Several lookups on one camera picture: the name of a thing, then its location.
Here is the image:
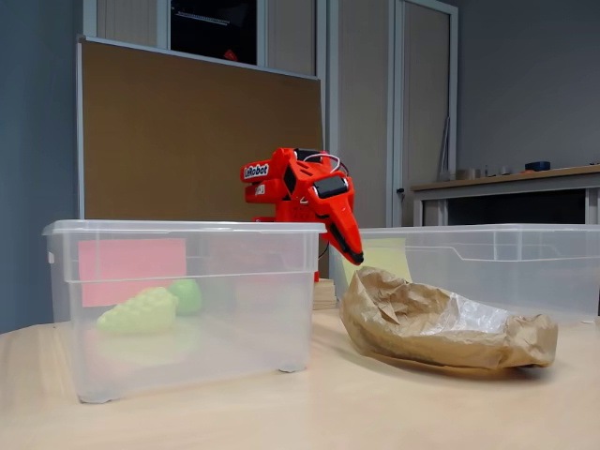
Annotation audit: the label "clear plastic bin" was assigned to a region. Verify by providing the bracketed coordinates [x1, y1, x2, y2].
[41, 218, 327, 404]
[327, 223, 600, 324]

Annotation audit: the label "crumpled brown paper bag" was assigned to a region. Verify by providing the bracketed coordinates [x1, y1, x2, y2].
[339, 265, 559, 370]

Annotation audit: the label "black screen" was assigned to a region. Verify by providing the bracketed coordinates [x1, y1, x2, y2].
[170, 0, 258, 66]

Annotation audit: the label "pink sticky note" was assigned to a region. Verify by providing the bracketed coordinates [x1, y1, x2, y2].
[78, 237, 188, 308]

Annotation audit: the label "grey metal cabinet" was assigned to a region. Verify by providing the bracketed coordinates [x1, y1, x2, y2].
[325, 0, 459, 230]

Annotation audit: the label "yellow sticky note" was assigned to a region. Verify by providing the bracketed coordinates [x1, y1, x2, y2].
[341, 237, 413, 285]

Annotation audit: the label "brown cork board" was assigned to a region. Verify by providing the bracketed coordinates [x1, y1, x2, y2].
[77, 36, 324, 221]

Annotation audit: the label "wooden top side counter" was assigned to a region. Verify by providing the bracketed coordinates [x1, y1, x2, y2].
[411, 163, 600, 226]

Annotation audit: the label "light green toy grapes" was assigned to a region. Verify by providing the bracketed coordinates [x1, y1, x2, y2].
[96, 286, 180, 335]

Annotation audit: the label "white servo cable loop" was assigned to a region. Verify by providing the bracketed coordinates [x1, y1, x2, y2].
[304, 151, 351, 177]

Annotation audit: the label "green toy apple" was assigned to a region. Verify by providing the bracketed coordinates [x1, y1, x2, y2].
[167, 278, 203, 316]

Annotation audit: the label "grey leaning rods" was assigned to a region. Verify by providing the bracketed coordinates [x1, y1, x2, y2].
[438, 115, 452, 183]

